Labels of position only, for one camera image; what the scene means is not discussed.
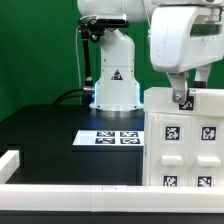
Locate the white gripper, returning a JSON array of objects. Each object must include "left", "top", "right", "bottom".
[{"left": 150, "top": 6, "right": 224, "bottom": 103}]

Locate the white cabinet box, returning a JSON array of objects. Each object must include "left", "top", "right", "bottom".
[{"left": 142, "top": 113, "right": 224, "bottom": 187}]

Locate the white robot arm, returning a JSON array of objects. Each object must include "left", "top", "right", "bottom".
[{"left": 77, "top": 0, "right": 224, "bottom": 116}]

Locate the white left fence piece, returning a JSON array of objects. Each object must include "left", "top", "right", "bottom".
[{"left": 0, "top": 150, "right": 20, "bottom": 184}]

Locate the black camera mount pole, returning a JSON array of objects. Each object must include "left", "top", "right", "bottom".
[{"left": 78, "top": 13, "right": 129, "bottom": 92}]

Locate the white marker base plate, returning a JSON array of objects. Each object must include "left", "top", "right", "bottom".
[{"left": 73, "top": 130, "right": 144, "bottom": 146}]

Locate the black cable bundle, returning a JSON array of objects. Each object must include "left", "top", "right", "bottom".
[{"left": 52, "top": 88, "right": 94, "bottom": 106}]

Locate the white front fence rail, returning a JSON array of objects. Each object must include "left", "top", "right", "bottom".
[{"left": 0, "top": 184, "right": 224, "bottom": 214}]

